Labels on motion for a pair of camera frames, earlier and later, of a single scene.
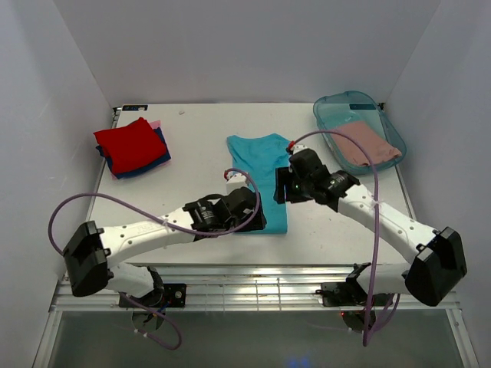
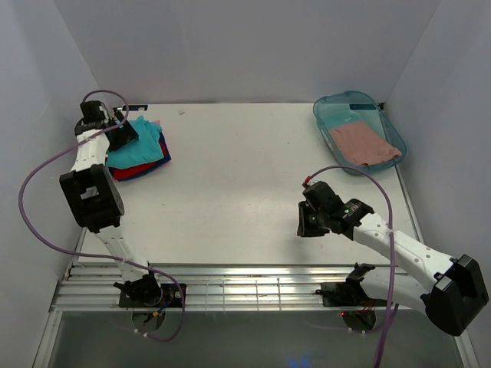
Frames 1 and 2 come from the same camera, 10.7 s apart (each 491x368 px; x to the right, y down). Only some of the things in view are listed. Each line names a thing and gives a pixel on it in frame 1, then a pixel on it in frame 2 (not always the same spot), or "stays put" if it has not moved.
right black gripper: x=282 y=188 → x=307 y=221
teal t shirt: x=260 y=156 → x=145 y=149
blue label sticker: x=134 y=107 stays put
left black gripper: x=252 y=216 → x=123 y=135
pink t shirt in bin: x=372 y=139 stays put
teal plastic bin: x=355 y=115 stays put
